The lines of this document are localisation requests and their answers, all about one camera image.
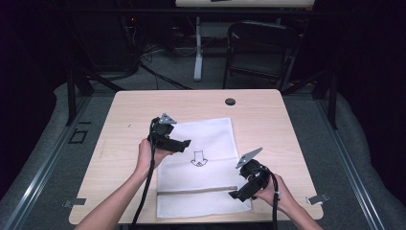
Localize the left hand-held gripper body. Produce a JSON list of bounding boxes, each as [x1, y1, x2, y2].
[[147, 112, 177, 143]]

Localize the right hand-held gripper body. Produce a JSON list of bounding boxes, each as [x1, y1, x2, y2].
[[235, 147, 272, 191]]

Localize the white mesh laundry bag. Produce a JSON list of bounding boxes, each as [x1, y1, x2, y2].
[[155, 117, 253, 219]]

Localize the person's left hand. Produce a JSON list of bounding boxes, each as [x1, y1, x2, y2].
[[135, 138, 175, 176]]

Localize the person's right hand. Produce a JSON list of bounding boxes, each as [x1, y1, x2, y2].
[[255, 175, 300, 213]]

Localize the grey tape piece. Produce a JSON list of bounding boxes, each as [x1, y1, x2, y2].
[[62, 197, 87, 209], [305, 193, 330, 206]]

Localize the white desk leg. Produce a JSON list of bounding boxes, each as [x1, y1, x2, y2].
[[192, 16, 204, 81]]

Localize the dark equipment with red light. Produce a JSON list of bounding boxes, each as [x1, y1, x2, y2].
[[63, 12, 142, 74]]

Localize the black metal crossbar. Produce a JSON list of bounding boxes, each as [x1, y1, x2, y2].
[[47, 7, 346, 16]]

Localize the black folding chair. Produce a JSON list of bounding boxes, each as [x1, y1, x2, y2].
[[222, 20, 303, 92]]

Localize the right hand-held gripper black cable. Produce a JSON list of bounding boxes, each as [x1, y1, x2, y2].
[[261, 168, 282, 230]]

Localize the hand-held gripper black cable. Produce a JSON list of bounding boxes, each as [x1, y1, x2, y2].
[[129, 117, 161, 228], [261, 168, 282, 230]]

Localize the left hand-held gripper black cable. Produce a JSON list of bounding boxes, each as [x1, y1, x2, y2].
[[129, 117, 161, 228]]

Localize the black floor cable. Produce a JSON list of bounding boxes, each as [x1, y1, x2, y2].
[[138, 61, 193, 91]]

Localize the white floor cables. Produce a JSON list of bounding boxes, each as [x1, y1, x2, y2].
[[173, 37, 215, 58]]

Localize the black metal frame stand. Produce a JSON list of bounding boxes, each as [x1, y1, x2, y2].
[[327, 69, 339, 130], [65, 68, 79, 127]]

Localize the aluminium floor rail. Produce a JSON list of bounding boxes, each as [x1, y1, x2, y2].
[[314, 98, 387, 230], [0, 95, 94, 230]]

